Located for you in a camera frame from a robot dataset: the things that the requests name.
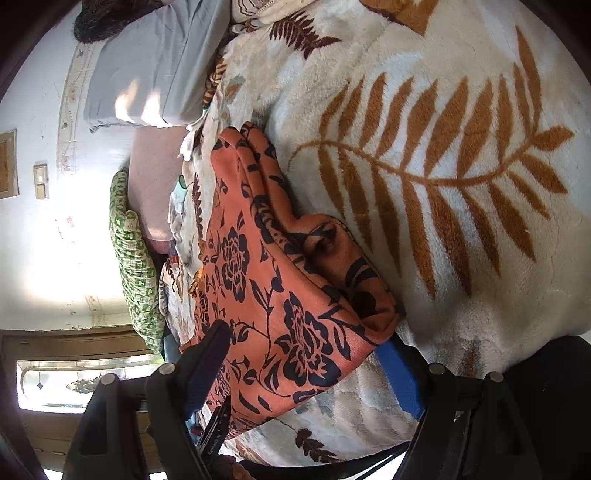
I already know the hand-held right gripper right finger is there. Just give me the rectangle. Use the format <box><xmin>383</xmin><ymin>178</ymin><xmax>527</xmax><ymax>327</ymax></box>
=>
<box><xmin>376</xmin><ymin>335</ymin><xmax>543</xmax><ymax>480</ymax></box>

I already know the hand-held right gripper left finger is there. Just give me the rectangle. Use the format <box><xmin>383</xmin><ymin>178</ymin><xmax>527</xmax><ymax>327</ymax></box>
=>
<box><xmin>62</xmin><ymin>320</ymin><xmax>232</xmax><ymax>480</ymax></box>

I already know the orange black floral shirt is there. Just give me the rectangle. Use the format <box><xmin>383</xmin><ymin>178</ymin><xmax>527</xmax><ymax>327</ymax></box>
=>
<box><xmin>189</xmin><ymin>121</ymin><xmax>407</xmax><ymax>439</ymax></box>

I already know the person's left hand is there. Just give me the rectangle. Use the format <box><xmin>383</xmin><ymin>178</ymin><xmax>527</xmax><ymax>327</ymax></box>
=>
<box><xmin>216</xmin><ymin>455</ymin><xmax>256</xmax><ymax>480</ymax></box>

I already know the small red blue object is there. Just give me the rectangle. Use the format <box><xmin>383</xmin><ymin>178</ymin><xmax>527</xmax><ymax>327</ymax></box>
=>
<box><xmin>167</xmin><ymin>240</ymin><xmax>183</xmax><ymax>278</ymax></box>

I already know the green checkered pillow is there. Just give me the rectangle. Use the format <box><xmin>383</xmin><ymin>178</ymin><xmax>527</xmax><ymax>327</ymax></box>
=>
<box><xmin>108</xmin><ymin>170</ymin><xmax>168</xmax><ymax>354</ymax></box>

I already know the wooden door with stained glass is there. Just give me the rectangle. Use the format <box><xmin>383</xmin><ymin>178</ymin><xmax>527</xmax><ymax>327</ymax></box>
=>
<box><xmin>0</xmin><ymin>324</ymin><xmax>195</xmax><ymax>480</ymax></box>

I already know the dark cloth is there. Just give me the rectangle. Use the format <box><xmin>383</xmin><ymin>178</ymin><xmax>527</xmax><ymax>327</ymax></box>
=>
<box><xmin>502</xmin><ymin>333</ymin><xmax>591</xmax><ymax>480</ymax></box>

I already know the light blue white small cloth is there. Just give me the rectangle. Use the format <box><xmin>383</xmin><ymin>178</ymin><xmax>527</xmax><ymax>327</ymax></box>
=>
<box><xmin>167</xmin><ymin>187</ymin><xmax>191</xmax><ymax>234</ymax></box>

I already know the white leaf-print fleece blanket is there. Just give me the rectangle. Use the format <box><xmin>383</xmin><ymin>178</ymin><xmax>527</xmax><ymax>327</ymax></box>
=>
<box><xmin>157</xmin><ymin>0</ymin><xmax>591</xmax><ymax>467</ymax></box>

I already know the grey pillow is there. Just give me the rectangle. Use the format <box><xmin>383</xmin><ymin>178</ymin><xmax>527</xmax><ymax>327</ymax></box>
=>
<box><xmin>83</xmin><ymin>0</ymin><xmax>232</xmax><ymax>133</ymax></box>

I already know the black furry cushion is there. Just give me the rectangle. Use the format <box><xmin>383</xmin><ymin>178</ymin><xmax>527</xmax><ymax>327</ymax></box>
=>
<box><xmin>73</xmin><ymin>0</ymin><xmax>163</xmax><ymax>44</ymax></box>

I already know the brown wall frame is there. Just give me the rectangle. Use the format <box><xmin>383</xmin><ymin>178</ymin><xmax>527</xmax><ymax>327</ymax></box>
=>
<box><xmin>0</xmin><ymin>129</ymin><xmax>20</xmax><ymax>200</ymax></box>

